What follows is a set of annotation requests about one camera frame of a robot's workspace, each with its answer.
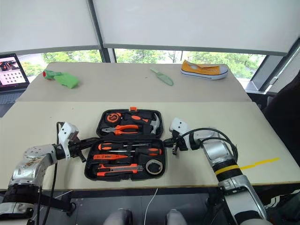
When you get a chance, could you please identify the narrow white roller blind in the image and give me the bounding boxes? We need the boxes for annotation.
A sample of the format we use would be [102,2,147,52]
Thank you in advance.
[0,0,104,56]

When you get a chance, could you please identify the orange voltage tester pen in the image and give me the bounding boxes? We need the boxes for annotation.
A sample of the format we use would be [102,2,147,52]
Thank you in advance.
[93,153,137,162]

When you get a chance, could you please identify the grey black tape roll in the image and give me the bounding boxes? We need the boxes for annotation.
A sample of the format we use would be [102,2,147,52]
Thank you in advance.
[145,158,164,175]

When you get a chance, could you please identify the black office chair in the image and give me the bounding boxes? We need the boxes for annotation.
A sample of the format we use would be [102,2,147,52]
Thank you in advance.
[247,90,278,112]

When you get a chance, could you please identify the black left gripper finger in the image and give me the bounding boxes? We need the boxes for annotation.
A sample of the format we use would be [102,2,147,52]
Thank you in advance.
[80,141,95,152]
[79,137,99,146]

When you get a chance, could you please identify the yellow canvas sneaker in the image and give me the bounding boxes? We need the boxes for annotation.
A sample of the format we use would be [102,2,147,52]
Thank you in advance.
[180,59,229,81]

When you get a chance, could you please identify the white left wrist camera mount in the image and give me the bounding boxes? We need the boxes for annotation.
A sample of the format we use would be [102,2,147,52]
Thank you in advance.
[57,121,79,160]

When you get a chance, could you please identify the thin white cable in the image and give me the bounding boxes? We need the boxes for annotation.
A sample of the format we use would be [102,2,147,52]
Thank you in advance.
[31,190,74,222]

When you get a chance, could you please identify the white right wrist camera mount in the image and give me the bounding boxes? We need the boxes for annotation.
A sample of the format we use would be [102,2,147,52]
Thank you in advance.
[169,117,192,151]

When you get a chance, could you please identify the green garden scoop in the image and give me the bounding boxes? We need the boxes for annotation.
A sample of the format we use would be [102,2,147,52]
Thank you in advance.
[42,70,81,90]

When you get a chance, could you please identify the person in dark clothes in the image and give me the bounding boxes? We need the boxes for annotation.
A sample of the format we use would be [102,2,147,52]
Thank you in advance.
[262,76,300,171]

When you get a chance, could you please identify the black orange handled screwdriver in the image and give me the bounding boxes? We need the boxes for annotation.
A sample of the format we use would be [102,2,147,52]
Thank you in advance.
[105,147,163,157]
[97,142,150,151]

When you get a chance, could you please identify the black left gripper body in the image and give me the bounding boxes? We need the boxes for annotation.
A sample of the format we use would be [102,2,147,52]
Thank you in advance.
[67,138,87,163]

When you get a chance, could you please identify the white cable under table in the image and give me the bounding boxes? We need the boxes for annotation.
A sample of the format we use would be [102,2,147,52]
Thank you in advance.
[143,187,159,225]

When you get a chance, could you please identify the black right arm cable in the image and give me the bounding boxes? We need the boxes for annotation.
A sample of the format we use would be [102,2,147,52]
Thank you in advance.
[177,127,239,166]

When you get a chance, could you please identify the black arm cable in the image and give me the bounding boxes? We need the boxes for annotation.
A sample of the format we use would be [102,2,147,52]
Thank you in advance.
[36,121,68,225]
[177,127,239,166]

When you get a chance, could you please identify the grey rounded robot foot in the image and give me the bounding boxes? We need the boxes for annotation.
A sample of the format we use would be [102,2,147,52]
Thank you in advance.
[165,208,188,225]
[104,208,133,225]

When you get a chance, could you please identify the green garden trowel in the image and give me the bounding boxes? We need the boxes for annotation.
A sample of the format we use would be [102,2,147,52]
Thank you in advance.
[150,67,174,87]

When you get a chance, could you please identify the yellow tape strip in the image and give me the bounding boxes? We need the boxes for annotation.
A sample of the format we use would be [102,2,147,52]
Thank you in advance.
[239,157,281,171]

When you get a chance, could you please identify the black tool case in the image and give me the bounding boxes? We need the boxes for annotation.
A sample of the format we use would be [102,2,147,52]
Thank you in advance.
[84,106,168,182]

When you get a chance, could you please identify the claw hammer black orange handle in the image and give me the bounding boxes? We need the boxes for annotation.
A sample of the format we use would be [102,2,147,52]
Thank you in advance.
[123,112,163,135]

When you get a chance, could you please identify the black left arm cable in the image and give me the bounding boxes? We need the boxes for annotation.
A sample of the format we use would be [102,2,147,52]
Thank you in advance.
[36,121,68,225]

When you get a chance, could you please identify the wide white roller blind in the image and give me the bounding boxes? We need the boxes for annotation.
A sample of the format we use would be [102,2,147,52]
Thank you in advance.
[92,0,300,57]

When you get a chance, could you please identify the open laptop computer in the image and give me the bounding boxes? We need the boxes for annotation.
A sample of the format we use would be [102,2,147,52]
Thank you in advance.
[0,53,31,118]

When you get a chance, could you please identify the black orange utility knife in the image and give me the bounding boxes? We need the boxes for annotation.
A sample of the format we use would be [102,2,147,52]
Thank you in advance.
[96,164,144,177]

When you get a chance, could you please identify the orange handled pliers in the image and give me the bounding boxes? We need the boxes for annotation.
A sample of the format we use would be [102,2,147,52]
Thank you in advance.
[101,124,140,136]

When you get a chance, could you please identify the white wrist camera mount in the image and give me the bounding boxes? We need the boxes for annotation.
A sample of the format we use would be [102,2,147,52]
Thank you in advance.
[57,121,79,160]
[169,117,192,151]

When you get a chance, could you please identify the grey window post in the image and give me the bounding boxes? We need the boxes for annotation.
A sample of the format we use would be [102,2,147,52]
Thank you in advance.
[87,0,117,63]

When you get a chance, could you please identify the black table frame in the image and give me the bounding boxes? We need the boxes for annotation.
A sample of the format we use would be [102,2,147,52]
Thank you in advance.
[39,186,225,216]

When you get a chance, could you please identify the orange black tape measure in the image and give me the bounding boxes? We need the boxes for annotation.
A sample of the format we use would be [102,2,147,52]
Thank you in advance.
[104,112,123,124]

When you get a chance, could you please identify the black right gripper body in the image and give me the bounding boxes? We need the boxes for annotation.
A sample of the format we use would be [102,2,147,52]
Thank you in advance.
[172,130,188,152]

